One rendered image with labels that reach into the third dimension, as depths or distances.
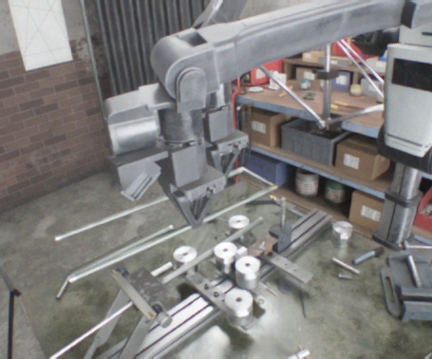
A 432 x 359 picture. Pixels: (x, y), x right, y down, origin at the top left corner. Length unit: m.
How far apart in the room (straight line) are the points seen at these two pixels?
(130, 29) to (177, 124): 2.60
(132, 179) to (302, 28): 0.29
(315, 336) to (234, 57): 0.53
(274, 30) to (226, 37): 0.06
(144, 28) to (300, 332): 2.75
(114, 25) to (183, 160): 2.55
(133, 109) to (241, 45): 0.15
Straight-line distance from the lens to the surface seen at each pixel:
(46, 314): 0.84
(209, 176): 0.46
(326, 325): 0.72
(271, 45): 0.43
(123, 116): 0.40
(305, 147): 2.26
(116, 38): 2.93
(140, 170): 0.42
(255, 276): 0.69
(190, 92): 0.38
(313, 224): 0.90
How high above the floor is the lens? 1.45
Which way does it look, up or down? 29 degrees down
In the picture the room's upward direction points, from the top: 5 degrees counter-clockwise
